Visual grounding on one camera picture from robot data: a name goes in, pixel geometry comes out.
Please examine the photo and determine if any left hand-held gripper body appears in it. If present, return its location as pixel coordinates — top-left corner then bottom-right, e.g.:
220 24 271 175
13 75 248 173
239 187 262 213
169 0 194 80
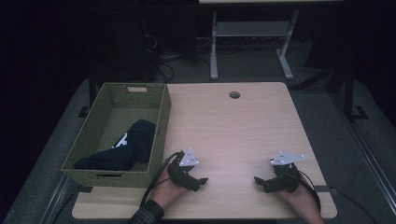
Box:
167 148 200 189

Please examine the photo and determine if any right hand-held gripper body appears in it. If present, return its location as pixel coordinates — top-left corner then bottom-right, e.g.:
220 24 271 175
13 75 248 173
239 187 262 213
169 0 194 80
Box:
270 151 306 194

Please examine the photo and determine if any green woven basket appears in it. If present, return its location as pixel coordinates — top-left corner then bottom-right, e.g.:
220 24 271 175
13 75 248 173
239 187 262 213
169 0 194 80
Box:
61 81 173 189

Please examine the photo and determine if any dark navy garment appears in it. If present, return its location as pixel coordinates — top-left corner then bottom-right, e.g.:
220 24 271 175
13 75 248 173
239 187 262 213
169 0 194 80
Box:
74 119 157 172

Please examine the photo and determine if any person's right hand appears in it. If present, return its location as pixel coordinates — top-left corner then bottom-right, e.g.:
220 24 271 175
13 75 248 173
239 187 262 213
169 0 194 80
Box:
277 182 322 217

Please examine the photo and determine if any black metal stand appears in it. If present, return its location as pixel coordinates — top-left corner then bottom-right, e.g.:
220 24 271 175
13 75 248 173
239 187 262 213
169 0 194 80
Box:
341 62 370 123
78 70 98 119

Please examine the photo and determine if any left hand-held gripper cable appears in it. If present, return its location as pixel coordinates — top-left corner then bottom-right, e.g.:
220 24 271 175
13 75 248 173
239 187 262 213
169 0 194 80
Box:
139 150 185 208

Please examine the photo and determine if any hand-held gripper cable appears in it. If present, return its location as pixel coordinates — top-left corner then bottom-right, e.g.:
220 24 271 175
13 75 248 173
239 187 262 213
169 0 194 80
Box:
298 170 322 213
139 150 185 208

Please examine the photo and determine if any right hand-held gripper cable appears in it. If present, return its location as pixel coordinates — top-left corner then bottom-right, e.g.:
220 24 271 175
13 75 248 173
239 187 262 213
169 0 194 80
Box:
298 170 322 213

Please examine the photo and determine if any black floor cable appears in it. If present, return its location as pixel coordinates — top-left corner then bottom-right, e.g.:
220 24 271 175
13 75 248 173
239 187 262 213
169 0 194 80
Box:
330 186 372 224

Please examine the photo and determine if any grey metal rail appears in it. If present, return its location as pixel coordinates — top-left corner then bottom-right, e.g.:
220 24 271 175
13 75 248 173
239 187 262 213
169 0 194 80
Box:
330 92 396 216
38 174 75 224

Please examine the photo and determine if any tangle of floor cables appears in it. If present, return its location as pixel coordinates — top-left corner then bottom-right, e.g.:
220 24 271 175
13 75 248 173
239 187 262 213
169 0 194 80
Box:
143 31 213 84

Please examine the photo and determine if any white metal desk frame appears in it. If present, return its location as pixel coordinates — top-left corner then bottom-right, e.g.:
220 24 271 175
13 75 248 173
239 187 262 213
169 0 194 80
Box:
198 0 344 81

